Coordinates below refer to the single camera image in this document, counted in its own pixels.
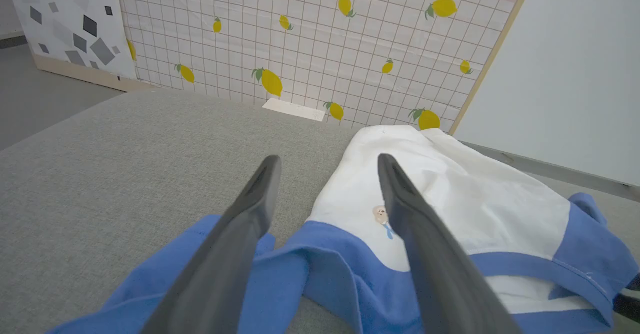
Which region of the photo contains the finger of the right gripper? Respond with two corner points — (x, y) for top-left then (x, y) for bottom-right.
(613, 294), (640, 323)

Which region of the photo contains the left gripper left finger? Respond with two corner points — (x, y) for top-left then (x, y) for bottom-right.
(139, 155), (282, 334)

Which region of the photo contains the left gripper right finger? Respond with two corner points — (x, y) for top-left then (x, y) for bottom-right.
(377, 153), (524, 334)

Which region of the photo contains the white and blue shirt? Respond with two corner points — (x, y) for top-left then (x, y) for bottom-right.
(46, 124), (640, 334)

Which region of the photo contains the grey fabric sofa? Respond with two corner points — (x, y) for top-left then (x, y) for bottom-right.
(0, 88), (640, 334)

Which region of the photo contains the white box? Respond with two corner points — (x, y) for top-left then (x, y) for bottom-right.
(262, 97), (326, 122)

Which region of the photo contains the lemon print partition panel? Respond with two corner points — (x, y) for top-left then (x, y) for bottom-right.
(114, 0), (539, 135)

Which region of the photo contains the grey geometric print panel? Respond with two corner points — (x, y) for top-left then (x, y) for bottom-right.
(3, 0), (151, 93)

